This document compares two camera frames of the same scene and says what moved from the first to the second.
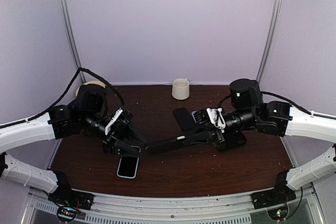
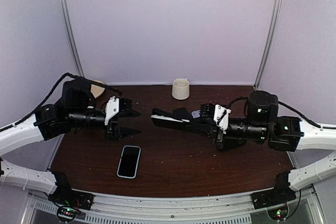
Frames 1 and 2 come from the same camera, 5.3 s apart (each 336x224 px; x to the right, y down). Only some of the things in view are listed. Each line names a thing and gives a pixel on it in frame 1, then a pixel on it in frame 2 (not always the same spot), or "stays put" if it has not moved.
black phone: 159,147 to 161,120
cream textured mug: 180,88 stays put
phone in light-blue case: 128,167 stays put
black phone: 184,118 stays put
